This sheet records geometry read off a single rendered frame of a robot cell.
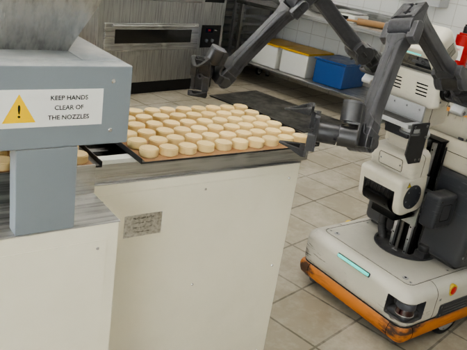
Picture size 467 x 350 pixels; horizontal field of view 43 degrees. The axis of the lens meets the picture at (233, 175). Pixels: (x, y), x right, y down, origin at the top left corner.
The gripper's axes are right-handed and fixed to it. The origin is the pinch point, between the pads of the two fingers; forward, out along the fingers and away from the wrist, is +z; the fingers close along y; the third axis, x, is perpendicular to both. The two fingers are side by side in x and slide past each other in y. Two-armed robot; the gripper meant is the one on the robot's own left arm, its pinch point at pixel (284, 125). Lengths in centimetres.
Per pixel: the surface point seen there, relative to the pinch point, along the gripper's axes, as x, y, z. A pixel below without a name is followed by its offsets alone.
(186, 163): -12.6, 11.6, 23.5
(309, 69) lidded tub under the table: 463, 72, 8
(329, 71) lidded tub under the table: 442, 67, -12
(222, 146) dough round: -6.9, 6.9, 15.3
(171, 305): -14, 56, 23
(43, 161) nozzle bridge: -59, -2, 41
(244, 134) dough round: 5.8, 6.5, 11.3
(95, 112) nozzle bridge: -52, -11, 34
